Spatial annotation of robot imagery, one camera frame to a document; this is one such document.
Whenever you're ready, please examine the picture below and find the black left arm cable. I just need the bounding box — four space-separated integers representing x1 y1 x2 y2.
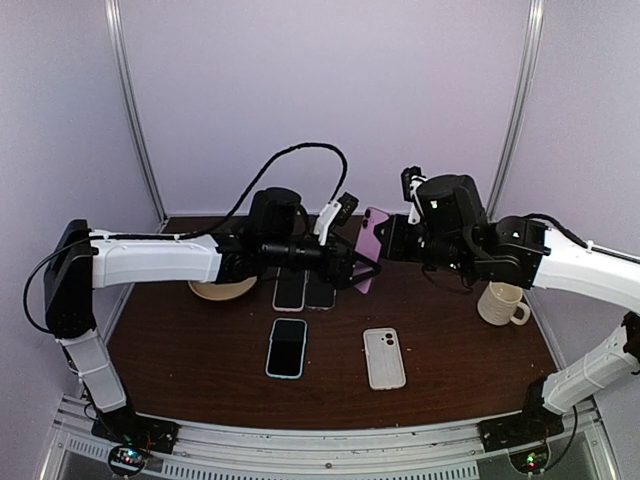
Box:
164 142 349 239

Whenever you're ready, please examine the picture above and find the cream ribbed mug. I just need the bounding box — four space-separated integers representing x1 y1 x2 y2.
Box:
476 282 531 326

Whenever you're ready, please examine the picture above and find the clear magsafe phone case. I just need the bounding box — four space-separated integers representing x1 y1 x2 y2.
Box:
304 272 337 312

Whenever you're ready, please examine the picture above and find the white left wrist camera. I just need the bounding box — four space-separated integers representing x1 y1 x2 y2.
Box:
313 192 359 246

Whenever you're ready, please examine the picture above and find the black-screen phone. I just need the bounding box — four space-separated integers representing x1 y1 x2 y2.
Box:
274 269 305 309

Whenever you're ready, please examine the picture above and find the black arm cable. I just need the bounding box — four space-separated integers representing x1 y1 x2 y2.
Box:
164 142 349 239
524 213 640 266

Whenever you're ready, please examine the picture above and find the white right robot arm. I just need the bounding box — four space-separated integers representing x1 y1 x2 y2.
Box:
376 167 639 442

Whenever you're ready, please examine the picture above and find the purple phone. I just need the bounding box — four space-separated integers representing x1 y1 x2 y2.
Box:
355 207 389 295

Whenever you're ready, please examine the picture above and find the pink phone case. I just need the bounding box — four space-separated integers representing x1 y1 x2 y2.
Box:
271 267 307 313

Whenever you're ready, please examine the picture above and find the aluminium frame post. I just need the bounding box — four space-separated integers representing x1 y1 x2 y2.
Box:
104 0 168 224
486 0 545 218

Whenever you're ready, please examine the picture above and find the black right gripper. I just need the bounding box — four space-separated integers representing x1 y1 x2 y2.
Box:
375 214 475 278

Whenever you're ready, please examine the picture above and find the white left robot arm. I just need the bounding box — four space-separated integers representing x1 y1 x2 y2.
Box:
35 187 381 444

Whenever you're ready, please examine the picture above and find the right aluminium frame post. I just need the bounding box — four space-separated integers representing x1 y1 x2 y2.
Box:
486 0 545 218

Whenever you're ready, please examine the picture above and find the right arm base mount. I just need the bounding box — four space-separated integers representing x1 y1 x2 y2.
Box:
478 407 564 476

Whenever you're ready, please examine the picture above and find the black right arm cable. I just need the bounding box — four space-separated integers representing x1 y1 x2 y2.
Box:
524 213 640 266

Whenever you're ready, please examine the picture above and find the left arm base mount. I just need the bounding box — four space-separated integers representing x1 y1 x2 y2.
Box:
91 412 179 478

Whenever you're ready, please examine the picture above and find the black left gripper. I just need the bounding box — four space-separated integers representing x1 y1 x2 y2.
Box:
263 228 382 290

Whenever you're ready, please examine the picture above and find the light blue phone case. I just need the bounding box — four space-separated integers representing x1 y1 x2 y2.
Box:
264 317 308 380

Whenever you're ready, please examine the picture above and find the cream case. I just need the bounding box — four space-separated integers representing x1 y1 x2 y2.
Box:
362 327 406 391

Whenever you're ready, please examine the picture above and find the dark phone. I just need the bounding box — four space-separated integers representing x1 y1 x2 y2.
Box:
305 272 335 308

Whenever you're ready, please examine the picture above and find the aluminium front rail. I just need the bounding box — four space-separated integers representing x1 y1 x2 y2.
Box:
49 382 609 480

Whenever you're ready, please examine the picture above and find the left aluminium frame post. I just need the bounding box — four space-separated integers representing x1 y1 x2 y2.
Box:
104 0 168 224

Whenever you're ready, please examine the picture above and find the beige ceramic plate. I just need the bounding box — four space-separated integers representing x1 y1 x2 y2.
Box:
188 277 257 302

